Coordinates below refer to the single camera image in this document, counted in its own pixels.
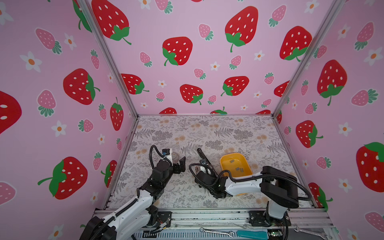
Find black stapler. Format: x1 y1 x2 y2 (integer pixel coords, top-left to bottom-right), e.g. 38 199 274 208
197 148 218 177

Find yellow plastic tray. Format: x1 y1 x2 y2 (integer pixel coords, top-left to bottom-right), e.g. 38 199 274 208
220 153 255 196

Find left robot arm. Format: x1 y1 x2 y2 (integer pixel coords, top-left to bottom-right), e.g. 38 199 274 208
80 145 186 240

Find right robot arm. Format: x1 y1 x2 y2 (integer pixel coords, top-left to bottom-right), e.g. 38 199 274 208
189 164 312 227

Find clear tape roll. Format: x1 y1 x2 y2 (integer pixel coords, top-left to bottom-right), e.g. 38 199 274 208
172 152 181 164

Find silver wrench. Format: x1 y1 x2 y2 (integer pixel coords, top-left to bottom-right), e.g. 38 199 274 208
294 226 328 240
200 228 235 238

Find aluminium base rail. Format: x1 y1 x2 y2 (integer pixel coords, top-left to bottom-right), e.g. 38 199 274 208
83 208 340 240

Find teal handled tool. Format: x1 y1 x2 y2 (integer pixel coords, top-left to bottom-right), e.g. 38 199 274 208
237 230 269 240

